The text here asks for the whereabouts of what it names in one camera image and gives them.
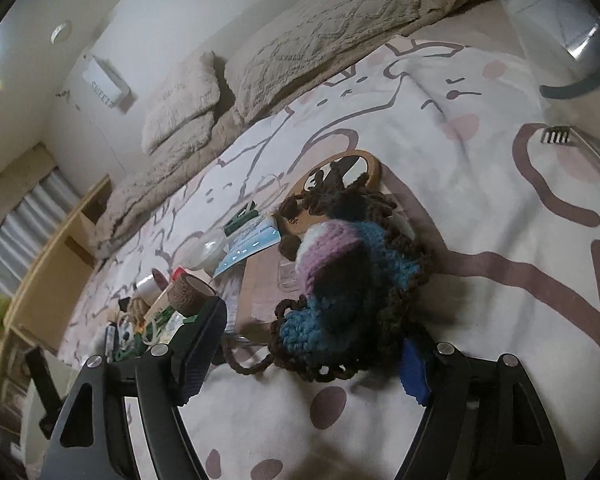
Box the white masking tape roll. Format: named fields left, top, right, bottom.
left=135, top=269, right=171, bottom=306

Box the multicolour crochet doll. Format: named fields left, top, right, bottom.
left=267, top=172, right=434, bottom=384

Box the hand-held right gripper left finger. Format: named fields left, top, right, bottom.
left=44, top=296, right=229, bottom=480

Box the small black hair comb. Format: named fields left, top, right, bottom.
left=540, top=127, right=576, bottom=147

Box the printed curtain valance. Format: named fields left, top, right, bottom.
left=0, top=142, right=56, bottom=201

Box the round wooden frame mirror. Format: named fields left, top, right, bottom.
left=275, top=149, right=384, bottom=241

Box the twine roll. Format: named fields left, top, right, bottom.
left=125, top=295, right=154, bottom=331

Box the large textured beige pillow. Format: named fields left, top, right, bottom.
left=225, top=0, right=424, bottom=126

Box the clear plastic storage bin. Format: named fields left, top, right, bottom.
left=472, top=0, right=600, bottom=186

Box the flat beige pillow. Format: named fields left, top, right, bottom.
left=96, top=110, right=242, bottom=257

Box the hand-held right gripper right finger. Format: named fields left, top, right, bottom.
left=392, top=337, right=569, bottom=480

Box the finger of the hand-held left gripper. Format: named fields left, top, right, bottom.
left=24, top=345, right=65, bottom=436

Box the clear tape roll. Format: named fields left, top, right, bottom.
left=177, top=230, right=231, bottom=271

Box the square wooden board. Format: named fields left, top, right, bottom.
left=232, top=250, right=302, bottom=347

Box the green cord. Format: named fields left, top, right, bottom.
left=111, top=310, right=201, bottom=362

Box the wooden shelf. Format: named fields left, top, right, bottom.
left=0, top=175, right=114, bottom=441

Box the white smoke detector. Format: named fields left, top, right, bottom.
left=50, top=21, right=74, bottom=45

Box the fluffy small pillow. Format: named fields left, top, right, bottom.
left=140, top=51, right=226, bottom=154

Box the blue face mask packet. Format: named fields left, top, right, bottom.
left=212, top=215, right=284, bottom=279

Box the grey curtain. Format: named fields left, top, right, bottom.
left=0, top=167, right=84, bottom=321

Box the green clip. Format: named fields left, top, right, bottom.
left=222, top=201, right=261, bottom=234

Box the brown tape roll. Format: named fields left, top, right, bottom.
left=167, top=272, right=219, bottom=314

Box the white hanging paper bag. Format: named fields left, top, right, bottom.
left=82, top=55, right=131, bottom=114

